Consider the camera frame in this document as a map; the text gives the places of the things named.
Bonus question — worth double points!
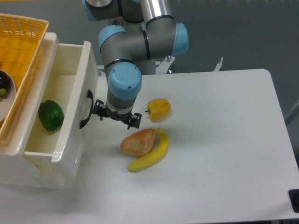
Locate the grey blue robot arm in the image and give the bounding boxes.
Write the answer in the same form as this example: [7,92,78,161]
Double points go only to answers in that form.
[82,0,189,128]

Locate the green bell pepper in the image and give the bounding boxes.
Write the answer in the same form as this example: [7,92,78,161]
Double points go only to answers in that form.
[38,100,64,132]

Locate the white drawer cabinet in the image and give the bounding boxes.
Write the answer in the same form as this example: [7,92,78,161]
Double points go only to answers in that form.
[0,33,64,188]

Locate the white top drawer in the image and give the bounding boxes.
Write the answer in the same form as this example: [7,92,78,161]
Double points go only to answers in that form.
[29,42,99,179]

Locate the yellow banana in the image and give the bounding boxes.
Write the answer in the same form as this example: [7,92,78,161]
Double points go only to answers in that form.
[127,128,170,173]

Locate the yellow bell pepper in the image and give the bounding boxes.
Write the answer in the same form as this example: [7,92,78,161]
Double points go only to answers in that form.
[145,98,171,122]

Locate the brown pastry bread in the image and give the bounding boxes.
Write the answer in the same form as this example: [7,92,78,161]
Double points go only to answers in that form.
[120,128,157,158]

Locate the green grapes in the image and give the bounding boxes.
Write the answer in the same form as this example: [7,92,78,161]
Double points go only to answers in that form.
[0,88,7,101]

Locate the white robot mount bracket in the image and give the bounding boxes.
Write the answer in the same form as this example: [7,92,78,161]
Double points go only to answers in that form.
[156,56,176,74]

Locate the yellow woven basket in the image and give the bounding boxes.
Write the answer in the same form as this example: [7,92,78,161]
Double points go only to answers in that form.
[0,13,49,140]

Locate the dark grapes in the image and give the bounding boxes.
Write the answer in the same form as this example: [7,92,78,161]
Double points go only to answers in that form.
[0,70,10,89]

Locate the white metal clamp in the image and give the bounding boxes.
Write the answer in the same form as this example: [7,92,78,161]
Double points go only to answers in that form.
[213,57,224,72]

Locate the black corner object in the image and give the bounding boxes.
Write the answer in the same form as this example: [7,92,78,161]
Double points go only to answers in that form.
[288,189,299,213]

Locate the black drawer handle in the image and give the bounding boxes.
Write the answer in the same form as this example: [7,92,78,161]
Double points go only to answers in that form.
[79,89,94,129]

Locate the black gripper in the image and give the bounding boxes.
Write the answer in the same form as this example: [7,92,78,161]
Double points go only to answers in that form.
[92,99,142,130]

